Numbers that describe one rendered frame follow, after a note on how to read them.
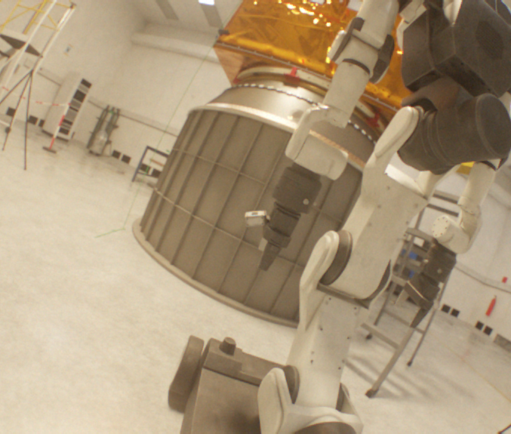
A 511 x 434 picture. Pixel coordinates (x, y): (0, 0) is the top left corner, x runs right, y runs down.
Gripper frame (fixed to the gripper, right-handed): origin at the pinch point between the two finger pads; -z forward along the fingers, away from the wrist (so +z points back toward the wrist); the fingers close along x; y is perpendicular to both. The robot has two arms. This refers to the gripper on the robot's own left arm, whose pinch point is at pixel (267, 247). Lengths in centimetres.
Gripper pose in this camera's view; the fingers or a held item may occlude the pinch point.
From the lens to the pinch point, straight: 61.1
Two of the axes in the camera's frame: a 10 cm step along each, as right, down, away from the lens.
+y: -9.1, -4.1, -0.9
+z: 4.2, -8.7, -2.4
